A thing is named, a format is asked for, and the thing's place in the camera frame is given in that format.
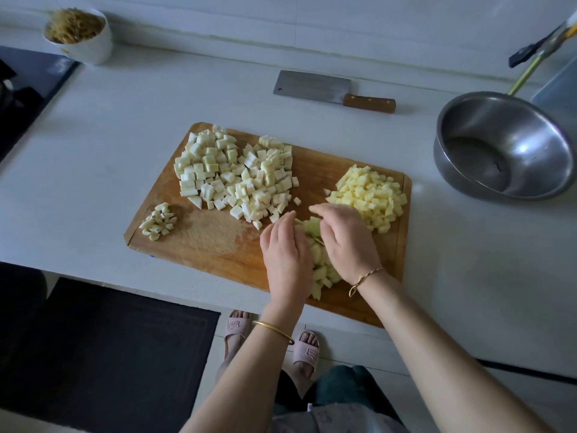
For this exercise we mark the person's left hand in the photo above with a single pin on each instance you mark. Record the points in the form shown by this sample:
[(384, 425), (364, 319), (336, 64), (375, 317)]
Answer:
[(288, 261)]

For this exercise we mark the person's right hand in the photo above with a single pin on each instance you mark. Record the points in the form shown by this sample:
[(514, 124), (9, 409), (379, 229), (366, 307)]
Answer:
[(347, 243)]

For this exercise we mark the peeled green cucumber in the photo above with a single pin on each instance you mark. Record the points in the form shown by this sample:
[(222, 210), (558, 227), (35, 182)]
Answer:
[(320, 275)]

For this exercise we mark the peeled yellow potato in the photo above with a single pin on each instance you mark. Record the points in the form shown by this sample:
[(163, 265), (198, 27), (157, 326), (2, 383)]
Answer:
[(370, 198)]

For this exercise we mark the pile of white diced vegetable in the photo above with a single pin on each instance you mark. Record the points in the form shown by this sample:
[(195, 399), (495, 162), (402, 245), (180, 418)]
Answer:
[(266, 185)]

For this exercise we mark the pile of garlic cloves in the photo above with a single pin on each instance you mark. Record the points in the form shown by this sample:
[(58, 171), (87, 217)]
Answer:
[(158, 221)]

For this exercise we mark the person's left forearm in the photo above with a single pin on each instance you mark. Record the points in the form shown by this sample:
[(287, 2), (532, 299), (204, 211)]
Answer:
[(239, 383)]

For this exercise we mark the person's right forearm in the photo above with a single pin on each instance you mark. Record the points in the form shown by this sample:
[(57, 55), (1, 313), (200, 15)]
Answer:
[(451, 361)]

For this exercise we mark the person's left foot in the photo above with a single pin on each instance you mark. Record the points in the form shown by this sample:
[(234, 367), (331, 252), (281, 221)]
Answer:
[(238, 329)]

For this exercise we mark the person's foot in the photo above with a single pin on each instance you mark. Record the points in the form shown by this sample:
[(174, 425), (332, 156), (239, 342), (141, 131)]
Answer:
[(238, 329), (306, 351)]

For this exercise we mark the person's right foot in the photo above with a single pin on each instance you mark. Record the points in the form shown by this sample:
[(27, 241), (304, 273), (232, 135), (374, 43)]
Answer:
[(306, 351)]

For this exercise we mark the gold bangle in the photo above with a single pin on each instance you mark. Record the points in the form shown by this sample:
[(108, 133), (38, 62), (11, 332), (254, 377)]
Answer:
[(273, 331)]

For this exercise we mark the wooden cutting board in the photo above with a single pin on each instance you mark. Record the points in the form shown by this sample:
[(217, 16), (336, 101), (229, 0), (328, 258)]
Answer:
[(207, 248)]

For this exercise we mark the dark green trousers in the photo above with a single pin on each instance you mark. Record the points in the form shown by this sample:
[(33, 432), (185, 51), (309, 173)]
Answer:
[(343, 383)]

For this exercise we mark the white patterned garment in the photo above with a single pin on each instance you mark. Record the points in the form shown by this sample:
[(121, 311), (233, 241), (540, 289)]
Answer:
[(352, 419)]

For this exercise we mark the black floor mat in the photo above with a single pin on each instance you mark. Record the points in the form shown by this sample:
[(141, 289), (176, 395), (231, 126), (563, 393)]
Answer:
[(108, 356)]

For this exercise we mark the deep stainless steel bowl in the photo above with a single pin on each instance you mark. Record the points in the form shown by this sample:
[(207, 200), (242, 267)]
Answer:
[(523, 139)]

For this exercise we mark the light blue plastic board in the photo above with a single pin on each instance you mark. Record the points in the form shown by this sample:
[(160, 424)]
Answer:
[(559, 99)]

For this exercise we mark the black gas stove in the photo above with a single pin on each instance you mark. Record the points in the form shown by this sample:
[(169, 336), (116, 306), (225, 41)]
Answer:
[(32, 94)]

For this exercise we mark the white bowl of noodles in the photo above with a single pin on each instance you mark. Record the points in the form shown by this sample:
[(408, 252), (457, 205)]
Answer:
[(79, 36)]

